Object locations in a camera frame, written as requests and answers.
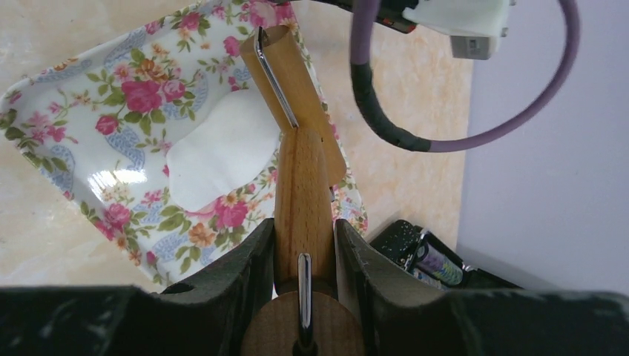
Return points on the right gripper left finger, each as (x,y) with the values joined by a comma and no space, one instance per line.
(207,313)

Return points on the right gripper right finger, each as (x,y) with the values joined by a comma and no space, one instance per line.
(401,315)

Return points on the wooden dough roller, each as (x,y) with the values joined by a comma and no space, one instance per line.
(306,317)

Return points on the white dough ball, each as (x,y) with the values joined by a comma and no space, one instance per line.
(227,151)

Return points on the floral tray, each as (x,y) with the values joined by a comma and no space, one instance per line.
(93,96)

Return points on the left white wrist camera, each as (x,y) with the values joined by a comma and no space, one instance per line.
(475,27)

